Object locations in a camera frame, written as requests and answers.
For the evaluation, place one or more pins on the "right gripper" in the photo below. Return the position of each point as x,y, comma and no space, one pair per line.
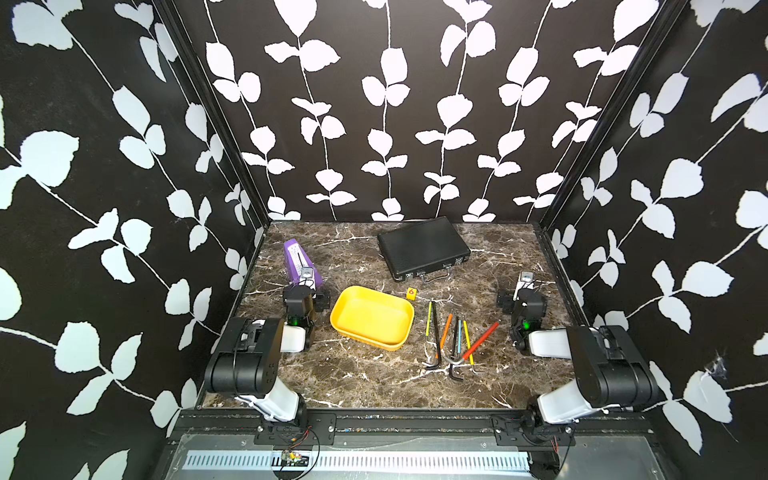
509,296

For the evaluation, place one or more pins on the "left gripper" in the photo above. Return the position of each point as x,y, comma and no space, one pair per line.
320,299

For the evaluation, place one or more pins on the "red-sleeved hex key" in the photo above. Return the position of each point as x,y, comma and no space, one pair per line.
484,337

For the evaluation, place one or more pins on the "yellow-sleeved hex key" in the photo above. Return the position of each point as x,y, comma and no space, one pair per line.
467,342

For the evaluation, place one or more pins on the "blue-sleeved hex key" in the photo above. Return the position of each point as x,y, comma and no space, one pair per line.
458,338

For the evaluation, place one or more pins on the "orange-sleeved hex key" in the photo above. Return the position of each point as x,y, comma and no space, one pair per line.
444,334

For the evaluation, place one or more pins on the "green-sleeved hex key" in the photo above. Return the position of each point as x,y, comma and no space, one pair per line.
428,319

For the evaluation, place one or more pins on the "large black hex key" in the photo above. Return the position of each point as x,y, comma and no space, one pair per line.
435,363

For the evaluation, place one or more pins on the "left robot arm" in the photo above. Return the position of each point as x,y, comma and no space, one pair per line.
245,362

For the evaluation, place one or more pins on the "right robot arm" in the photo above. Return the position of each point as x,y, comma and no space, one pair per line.
609,370

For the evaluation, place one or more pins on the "yellow plastic storage tray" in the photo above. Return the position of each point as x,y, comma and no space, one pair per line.
372,317

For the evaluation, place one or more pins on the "purple metronome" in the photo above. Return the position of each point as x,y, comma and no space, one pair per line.
295,258

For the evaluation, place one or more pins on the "black metal case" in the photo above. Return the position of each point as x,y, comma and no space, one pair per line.
422,248

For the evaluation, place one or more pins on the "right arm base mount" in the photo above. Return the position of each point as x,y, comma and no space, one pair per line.
524,429

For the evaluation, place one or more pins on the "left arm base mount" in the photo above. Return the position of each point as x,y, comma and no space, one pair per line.
312,427

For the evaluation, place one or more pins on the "white slotted cable duct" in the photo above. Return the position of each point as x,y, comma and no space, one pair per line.
411,462

